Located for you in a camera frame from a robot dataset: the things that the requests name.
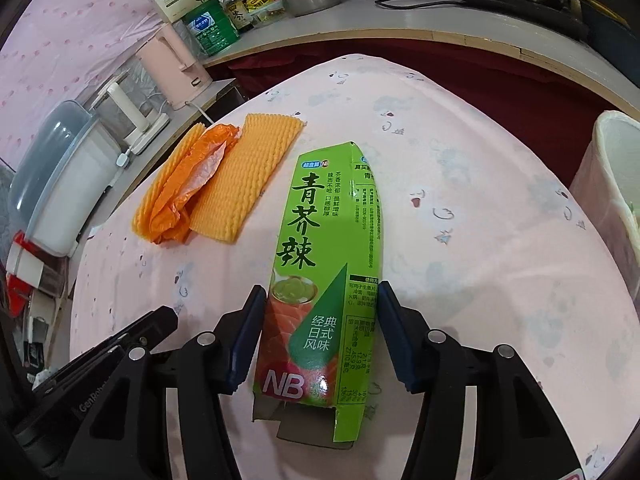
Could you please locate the orange plastic bag on foam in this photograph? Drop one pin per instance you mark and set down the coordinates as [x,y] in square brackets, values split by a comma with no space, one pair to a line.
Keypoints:
[165,207]

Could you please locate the white cup with lid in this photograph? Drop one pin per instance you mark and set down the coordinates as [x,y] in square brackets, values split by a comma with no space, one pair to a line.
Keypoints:
[31,270]

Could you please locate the white dish rack grey lid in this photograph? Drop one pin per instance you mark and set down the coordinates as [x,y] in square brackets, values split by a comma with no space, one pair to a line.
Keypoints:
[62,177]

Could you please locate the green wasabi carton box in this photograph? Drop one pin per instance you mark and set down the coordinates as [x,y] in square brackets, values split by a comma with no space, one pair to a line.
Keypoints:
[314,358]

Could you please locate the green tin can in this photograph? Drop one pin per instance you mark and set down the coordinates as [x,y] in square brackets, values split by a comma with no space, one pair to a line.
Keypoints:
[211,27]

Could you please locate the red plastic basket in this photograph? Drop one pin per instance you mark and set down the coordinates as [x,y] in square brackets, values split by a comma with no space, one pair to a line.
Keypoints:
[18,290]

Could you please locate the pink electric kettle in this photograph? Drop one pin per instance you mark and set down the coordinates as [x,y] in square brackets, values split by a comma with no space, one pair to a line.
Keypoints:
[173,67]

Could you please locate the white lined trash bin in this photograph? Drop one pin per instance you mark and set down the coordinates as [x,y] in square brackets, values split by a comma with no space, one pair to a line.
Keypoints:
[606,186]

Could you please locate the pink patterned tablecloth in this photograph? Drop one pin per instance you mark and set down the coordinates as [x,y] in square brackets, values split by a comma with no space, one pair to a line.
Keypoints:
[478,235]

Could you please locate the black induction cooker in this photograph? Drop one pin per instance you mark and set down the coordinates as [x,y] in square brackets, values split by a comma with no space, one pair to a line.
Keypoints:
[560,21]

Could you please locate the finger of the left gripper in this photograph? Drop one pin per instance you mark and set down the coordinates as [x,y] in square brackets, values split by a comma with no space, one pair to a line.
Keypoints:
[81,381]

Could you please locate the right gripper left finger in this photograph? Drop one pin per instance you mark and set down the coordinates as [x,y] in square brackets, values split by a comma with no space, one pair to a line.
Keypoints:
[125,434]

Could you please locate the stacked yellow teal basins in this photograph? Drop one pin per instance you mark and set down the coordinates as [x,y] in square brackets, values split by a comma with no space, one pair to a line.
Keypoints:
[610,35]

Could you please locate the white glass kettle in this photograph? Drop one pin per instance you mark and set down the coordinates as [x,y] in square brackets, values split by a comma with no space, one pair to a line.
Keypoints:
[128,113]

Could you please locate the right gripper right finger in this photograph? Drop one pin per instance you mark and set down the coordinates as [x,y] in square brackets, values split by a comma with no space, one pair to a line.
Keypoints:
[518,435]

